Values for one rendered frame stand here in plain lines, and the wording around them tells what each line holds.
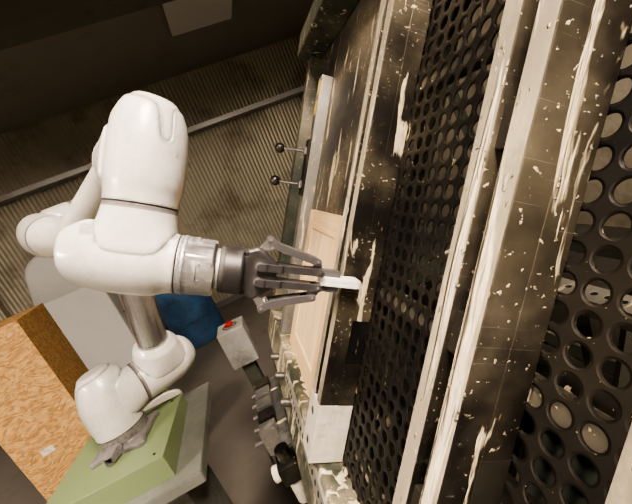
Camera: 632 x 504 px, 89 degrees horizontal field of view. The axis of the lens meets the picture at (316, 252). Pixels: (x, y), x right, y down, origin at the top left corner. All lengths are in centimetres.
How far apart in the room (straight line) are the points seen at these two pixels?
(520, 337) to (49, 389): 270
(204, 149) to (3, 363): 328
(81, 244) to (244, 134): 452
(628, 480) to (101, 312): 439
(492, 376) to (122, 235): 45
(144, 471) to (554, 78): 126
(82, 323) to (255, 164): 290
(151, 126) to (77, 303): 405
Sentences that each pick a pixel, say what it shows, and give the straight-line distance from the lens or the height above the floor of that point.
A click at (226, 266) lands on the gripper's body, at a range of 50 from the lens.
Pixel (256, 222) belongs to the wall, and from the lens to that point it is 491.
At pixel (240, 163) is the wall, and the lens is 490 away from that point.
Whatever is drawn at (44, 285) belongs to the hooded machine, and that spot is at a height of 132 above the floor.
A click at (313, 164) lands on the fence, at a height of 144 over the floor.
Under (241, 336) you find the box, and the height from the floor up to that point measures 88.
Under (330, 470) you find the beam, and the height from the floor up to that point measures 90.
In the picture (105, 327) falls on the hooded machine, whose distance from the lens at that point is 450.
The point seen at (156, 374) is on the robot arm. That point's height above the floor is 98.
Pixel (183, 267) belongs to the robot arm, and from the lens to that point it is 49.
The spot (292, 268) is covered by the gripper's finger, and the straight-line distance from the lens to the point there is 53.
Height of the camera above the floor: 145
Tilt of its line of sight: 15 degrees down
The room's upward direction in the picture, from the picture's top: 22 degrees counter-clockwise
